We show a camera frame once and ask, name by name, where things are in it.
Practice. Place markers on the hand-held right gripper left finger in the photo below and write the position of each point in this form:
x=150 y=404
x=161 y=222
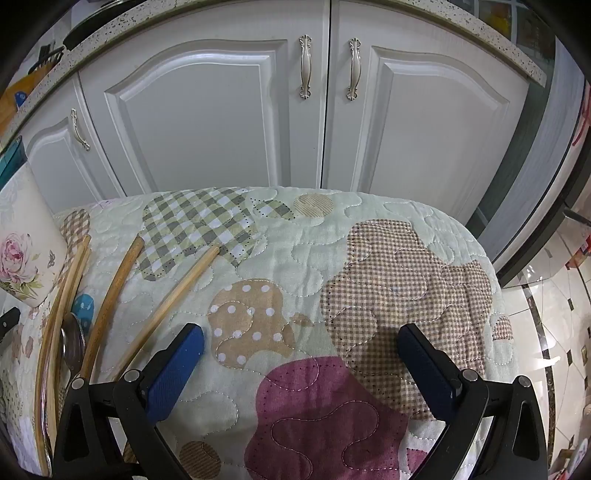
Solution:
x=178 y=364

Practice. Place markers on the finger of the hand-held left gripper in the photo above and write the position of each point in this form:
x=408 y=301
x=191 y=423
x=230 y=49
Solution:
x=8 y=323

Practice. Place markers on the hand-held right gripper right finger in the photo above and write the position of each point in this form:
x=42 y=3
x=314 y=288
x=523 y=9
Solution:
x=422 y=369

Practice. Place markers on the metal spoon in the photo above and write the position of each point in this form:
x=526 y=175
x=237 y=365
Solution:
x=74 y=339

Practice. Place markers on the wooden chopstick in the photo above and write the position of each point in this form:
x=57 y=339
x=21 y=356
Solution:
x=171 y=295
x=77 y=279
x=69 y=279

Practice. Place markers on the floral utensil holder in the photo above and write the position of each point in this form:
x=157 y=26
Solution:
x=27 y=230

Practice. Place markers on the patchwork quilt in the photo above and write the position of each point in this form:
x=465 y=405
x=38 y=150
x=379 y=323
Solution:
x=300 y=258

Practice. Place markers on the wooden cutting board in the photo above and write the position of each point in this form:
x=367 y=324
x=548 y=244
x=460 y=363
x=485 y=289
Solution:
x=14 y=115

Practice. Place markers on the glass paned sliding door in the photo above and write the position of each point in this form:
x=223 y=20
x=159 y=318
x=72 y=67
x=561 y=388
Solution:
x=545 y=184

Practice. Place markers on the blue white packet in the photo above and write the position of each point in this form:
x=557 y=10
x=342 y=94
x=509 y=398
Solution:
x=21 y=97

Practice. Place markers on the black wok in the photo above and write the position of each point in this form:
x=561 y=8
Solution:
x=78 y=38

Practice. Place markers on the white kitchen cabinets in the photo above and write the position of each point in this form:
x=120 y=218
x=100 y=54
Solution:
x=501 y=46

